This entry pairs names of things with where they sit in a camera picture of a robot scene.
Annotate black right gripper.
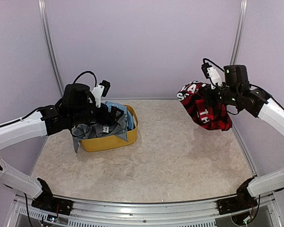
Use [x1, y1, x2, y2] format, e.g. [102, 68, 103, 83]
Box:
[199, 81, 241, 106]

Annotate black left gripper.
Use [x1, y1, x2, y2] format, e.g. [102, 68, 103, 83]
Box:
[70, 100, 124, 126]

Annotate red black plaid shirt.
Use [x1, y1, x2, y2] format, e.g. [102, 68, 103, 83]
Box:
[177, 80, 232, 131]

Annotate yellow plastic basket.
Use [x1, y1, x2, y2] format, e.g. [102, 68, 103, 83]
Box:
[80, 105, 139, 152]

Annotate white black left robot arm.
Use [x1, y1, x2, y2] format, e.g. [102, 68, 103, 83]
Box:
[0, 81, 124, 210]

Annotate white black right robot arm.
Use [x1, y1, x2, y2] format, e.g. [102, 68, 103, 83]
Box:
[201, 62, 284, 214]

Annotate light blue shirt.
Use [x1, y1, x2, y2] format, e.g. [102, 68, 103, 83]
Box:
[104, 101, 134, 131]

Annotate grey button shirt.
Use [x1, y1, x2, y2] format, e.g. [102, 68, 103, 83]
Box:
[72, 122, 129, 153]

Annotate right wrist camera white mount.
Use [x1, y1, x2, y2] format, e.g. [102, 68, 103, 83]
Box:
[201, 62, 222, 89]

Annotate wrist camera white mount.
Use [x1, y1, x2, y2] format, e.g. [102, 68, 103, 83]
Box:
[92, 80, 111, 108]
[201, 62, 222, 89]

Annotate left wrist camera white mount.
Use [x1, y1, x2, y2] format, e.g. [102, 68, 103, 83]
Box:
[92, 80, 111, 108]

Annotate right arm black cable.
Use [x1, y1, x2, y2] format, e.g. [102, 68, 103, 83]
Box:
[202, 58, 225, 72]

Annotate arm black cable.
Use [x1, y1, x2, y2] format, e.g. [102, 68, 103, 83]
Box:
[202, 58, 225, 72]
[72, 70, 98, 88]

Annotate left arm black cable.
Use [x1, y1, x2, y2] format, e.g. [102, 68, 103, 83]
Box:
[72, 70, 98, 88]

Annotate right aluminium corner post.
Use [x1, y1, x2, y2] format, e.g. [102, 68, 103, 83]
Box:
[230, 0, 248, 65]

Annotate aluminium corner post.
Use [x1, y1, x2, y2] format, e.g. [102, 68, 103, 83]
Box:
[38, 0, 64, 97]
[230, 0, 248, 65]

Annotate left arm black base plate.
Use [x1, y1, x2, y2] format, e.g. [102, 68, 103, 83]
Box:
[31, 197, 73, 216]

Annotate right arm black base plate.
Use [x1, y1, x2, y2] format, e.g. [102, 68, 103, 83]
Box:
[217, 196, 258, 215]

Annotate aluminium front frame rail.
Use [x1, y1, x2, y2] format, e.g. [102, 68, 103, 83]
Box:
[4, 192, 283, 227]

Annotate left aluminium corner post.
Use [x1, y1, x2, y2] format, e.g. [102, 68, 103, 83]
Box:
[38, 0, 64, 97]

